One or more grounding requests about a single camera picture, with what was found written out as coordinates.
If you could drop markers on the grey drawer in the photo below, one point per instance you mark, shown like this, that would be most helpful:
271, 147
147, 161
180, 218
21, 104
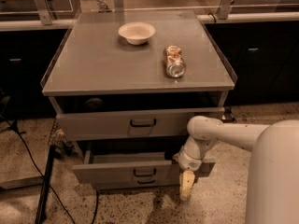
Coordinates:
136, 184
135, 115
128, 160

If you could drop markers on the white bowl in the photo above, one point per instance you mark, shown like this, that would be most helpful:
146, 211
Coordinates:
137, 33

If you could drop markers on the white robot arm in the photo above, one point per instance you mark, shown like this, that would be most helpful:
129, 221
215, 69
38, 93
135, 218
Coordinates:
273, 181

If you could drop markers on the lying drink can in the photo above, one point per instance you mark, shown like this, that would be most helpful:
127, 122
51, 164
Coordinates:
175, 66

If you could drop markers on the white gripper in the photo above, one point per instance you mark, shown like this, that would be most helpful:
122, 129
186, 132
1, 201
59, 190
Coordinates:
192, 162

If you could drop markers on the black metal stand leg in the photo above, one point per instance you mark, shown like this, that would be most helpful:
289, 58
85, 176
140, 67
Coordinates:
41, 214

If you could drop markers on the round object in drawer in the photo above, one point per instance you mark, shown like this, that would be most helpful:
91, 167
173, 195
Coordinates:
93, 104

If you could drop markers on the grey drawer cabinet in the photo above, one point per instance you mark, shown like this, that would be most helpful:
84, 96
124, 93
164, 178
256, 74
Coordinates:
95, 60

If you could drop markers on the white counter rail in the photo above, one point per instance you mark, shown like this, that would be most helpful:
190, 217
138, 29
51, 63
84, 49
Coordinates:
232, 18

